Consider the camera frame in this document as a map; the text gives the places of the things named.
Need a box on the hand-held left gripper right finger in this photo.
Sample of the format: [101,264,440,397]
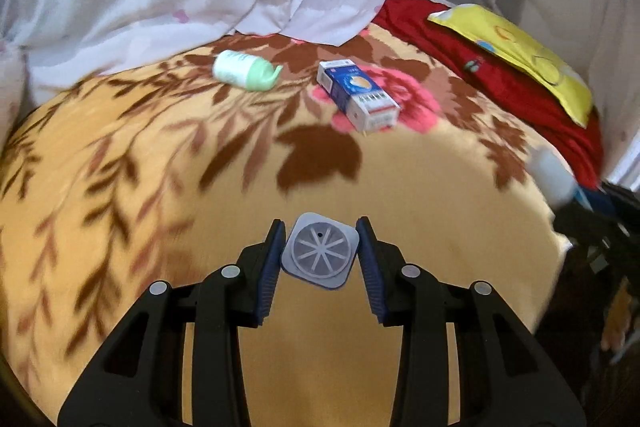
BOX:
[354,216,586,427]

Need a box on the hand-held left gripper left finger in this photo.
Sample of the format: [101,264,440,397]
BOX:
[57,218,287,427]

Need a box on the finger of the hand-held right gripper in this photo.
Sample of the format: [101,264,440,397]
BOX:
[570,180,640,219]

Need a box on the grey square lid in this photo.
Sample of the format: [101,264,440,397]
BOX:
[280,211,361,292]

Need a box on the pale green bottle white cap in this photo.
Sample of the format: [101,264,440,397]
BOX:
[526,147,577,208]

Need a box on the yellow floral plush blanket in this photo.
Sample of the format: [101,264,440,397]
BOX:
[0,24,573,427]

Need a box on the red fleece blanket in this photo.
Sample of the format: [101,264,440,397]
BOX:
[372,0,603,188]

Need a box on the yellow cartoon print pillow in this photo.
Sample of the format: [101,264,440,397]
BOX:
[426,3,594,128]

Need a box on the blue and white carton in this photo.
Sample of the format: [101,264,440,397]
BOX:
[316,60,401,133]

